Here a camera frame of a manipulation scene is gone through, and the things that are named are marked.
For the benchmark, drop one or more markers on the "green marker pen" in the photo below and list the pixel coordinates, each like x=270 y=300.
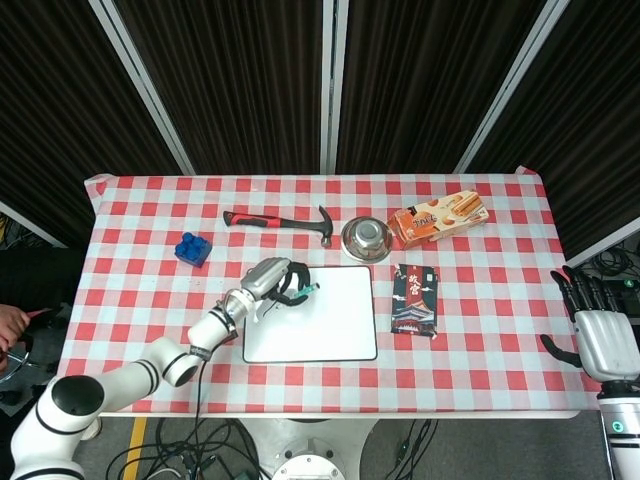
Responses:
x=306 y=293

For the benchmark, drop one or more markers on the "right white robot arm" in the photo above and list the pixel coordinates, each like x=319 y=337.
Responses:
x=622 y=430

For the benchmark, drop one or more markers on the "black device with green light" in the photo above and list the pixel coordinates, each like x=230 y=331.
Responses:
x=622 y=295

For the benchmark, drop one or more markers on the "yellow floor tape strip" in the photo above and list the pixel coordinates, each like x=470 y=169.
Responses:
x=135 y=442

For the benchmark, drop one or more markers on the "red white checkered tablecloth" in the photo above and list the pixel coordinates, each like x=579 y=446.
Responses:
x=470 y=365

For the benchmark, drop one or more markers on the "grey partition frame post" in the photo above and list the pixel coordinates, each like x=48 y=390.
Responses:
x=30 y=225
x=510 y=90
x=334 y=85
x=605 y=240
x=145 y=90

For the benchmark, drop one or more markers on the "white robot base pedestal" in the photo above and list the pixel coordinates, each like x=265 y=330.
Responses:
x=305 y=462

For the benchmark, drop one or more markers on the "bystander human hand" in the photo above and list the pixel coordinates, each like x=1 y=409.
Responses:
x=11 y=325

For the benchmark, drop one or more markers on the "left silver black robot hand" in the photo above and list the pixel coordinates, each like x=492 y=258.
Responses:
x=265 y=277

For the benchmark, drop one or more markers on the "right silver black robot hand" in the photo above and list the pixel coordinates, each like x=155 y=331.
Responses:
x=602 y=340

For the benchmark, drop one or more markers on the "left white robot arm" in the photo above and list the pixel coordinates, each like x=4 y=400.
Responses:
x=125 y=380

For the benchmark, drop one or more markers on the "stainless steel bowl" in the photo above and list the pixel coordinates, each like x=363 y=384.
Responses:
x=366 y=239

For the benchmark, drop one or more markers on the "orange cookie box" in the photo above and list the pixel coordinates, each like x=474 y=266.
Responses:
x=435 y=220

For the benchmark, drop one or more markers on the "red black claw hammer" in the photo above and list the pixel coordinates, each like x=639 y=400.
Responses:
x=260 y=220

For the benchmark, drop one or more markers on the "dark blue palace print packet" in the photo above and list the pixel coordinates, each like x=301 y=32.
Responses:
x=415 y=305

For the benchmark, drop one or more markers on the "white board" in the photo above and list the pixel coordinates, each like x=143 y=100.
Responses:
x=330 y=330

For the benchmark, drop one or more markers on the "blue toy building block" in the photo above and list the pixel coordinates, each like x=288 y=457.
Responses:
x=192 y=250

